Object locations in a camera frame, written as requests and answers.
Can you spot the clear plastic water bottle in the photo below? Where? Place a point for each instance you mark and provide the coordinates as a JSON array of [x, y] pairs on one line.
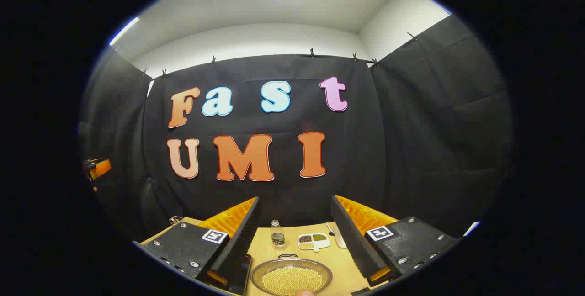
[[277, 234]]

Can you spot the white toaster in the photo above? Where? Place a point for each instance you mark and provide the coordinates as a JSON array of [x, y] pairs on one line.
[[339, 237]]

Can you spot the black backdrop cloth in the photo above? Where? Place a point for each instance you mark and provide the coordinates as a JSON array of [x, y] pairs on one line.
[[411, 150]]

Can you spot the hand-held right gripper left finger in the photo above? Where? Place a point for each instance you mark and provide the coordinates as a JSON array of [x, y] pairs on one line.
[[249, 227]]

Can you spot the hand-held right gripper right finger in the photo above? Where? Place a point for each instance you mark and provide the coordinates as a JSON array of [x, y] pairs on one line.
[[347, 236]]

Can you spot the ceiling light panel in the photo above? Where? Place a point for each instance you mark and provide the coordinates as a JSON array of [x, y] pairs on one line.
[[124, 31]]

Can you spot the pile of soybeans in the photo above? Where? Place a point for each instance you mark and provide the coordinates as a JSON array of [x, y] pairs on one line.
[[292, 281]]

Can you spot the black induction cooktop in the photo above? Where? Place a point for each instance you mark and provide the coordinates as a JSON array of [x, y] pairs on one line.
[[244, 271]]

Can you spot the green beans pile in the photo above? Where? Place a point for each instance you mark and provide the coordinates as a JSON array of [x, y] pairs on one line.
[[319, 237]]

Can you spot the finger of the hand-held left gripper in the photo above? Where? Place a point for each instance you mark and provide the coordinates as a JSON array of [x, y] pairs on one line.
[[101, 168]]

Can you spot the row of black cloth clips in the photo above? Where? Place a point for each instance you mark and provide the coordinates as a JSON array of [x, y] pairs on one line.
[[312, 53]]

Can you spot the red beans pile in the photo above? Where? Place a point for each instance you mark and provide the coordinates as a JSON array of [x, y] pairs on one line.
[[305, 238]]

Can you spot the stainless steel pot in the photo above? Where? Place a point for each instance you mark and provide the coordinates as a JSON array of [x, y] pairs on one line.
[[292, 263]]

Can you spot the white divided plate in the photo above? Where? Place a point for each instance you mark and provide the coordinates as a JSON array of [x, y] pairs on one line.
[[314, 247]]

